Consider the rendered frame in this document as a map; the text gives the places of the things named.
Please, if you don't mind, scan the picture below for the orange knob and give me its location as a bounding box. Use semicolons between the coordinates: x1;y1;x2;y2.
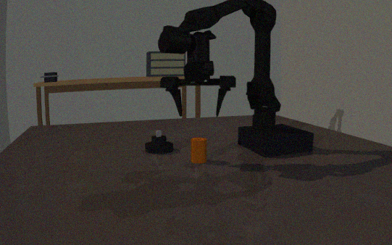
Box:
191;138;207;163

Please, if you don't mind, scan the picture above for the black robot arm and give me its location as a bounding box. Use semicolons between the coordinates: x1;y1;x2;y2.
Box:
158;0;281;132

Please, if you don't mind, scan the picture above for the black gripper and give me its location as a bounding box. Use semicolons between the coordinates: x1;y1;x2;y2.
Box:
160;54;235;117

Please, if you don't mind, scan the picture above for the black round pedestal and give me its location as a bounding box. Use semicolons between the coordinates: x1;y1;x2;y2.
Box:
145;130;173;154

